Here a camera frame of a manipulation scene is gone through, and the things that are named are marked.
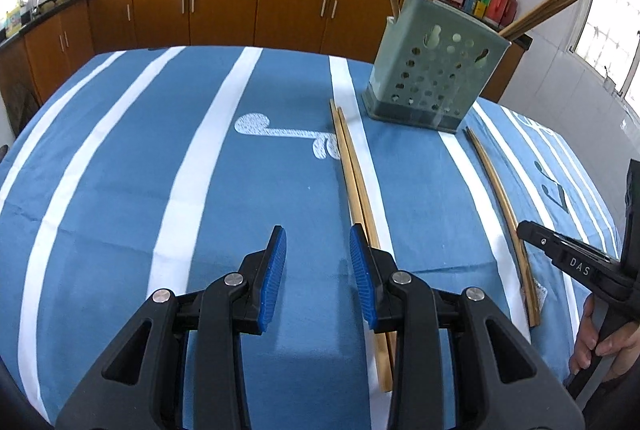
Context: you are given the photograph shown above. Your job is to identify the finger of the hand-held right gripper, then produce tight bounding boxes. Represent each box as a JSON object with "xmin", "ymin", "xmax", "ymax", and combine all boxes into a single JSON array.
[{"xmin": 516, "ymin": 220, "xmax": 632, "ymax": 298}]

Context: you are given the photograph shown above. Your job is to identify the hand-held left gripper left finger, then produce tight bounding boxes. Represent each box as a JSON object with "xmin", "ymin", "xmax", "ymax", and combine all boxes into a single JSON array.
[{"xmin": 55, "ymin": 225, "xmax": 288, "ymax": 430}]

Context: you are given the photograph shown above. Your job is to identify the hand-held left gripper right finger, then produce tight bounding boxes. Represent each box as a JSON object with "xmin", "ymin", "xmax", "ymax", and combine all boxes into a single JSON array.
[{"xmin": 349, "ymin": 222, "xmax": 586, "ymax": 430}]

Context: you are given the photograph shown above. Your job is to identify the green perforated utensil holder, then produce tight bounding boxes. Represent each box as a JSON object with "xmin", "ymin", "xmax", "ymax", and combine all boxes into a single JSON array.
[{"xmin": 362, "ymin": 0, "xmax": 512, "ymax": 134}]

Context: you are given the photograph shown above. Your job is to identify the person's right hand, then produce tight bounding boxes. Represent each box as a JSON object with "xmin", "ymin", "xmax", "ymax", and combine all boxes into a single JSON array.
[{"xmin": 569, "ymin": 295, "xmax": 640, "ymax": 382}]

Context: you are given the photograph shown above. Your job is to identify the blue white striped tablecloth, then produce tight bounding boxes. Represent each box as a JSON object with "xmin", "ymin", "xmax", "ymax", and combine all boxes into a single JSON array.
[{"xmin": 0, "ymin": 45, "xmax": 640, "ymax": 430}]

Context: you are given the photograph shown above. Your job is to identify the window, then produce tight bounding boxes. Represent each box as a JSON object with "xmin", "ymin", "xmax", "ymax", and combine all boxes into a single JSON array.
[{"xmin": 567, "ymin": 0, "xmax": 640, "ymax": 101}]

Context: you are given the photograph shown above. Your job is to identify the red box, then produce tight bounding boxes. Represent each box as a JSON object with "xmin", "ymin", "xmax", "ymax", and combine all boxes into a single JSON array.
[{"xmin": 489, "ymin": 0, "xmax": 518, "ymax": 28}]

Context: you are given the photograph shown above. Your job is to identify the wooden base cabinets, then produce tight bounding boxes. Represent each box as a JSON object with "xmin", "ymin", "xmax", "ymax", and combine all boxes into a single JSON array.
[{"xmin": 0, "ymin": 0, "xmax": 526, "ymax": 141}]

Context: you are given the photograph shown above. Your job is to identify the yellow container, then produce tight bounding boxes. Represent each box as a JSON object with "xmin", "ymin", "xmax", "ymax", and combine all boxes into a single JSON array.
[{"xmin": 5, "ymin": 5, "xmax": 26, "ymax": 38}]

